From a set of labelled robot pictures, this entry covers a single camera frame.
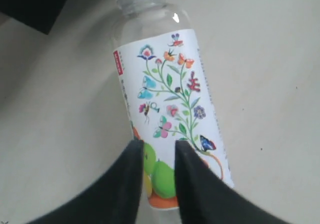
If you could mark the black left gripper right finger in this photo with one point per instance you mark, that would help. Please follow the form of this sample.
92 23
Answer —
204 199

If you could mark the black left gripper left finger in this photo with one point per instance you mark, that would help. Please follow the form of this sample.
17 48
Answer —
113 199

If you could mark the black sleeved forearm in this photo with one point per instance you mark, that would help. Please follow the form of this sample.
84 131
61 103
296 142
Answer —
37 14

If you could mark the floral label clear bottle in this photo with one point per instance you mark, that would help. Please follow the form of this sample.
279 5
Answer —
167 97

